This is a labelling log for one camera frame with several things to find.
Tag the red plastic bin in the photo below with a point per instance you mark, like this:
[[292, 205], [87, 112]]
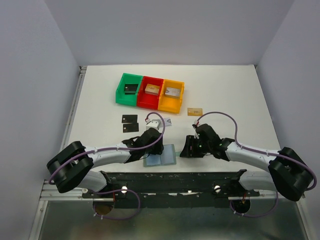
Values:
[[145, 100]]

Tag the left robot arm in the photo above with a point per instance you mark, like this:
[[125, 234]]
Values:
[[72, 167]]

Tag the aluminium frame rail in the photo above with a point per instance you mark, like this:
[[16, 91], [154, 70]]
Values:
[[67, 127]]

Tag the green plastic bin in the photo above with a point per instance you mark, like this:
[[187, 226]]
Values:
[[120, 97]]

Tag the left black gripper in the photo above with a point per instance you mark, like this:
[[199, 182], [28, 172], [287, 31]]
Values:
[[155, 144]]

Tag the black credit card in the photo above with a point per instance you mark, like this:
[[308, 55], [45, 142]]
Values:
[[129, 118]]

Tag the yellow plastic bin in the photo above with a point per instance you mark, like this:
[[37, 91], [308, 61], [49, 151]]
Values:
[[170, 103]]

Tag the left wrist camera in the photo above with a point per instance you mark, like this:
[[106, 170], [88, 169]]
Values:
[[154, 124]]

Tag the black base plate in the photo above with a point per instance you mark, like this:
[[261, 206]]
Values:
[[171, 189]]

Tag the black card stack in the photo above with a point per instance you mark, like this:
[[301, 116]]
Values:
[[130, 89]]

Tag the gold VIP card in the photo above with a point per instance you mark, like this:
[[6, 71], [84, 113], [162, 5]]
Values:
[[194, 111]]

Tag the tan card stack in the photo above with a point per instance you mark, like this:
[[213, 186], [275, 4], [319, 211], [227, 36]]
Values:
[[152, 89]]

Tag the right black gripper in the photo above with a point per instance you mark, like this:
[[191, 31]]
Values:
[[191, 146]]

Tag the silver VIP card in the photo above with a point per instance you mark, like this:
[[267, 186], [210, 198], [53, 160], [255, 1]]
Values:
[[167, 121]]

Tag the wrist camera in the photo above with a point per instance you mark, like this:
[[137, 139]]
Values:
[[154, 124], [197, 128]]

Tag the silver card stack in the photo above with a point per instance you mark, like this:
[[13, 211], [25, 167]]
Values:
[[172, 92]]

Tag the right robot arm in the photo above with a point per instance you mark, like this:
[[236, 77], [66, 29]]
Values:
[[279, 171]]

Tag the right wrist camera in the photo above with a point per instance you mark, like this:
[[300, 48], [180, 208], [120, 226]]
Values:
[[197, 128]]

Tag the sage green card holder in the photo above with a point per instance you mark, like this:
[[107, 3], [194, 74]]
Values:
[[167, 158]]

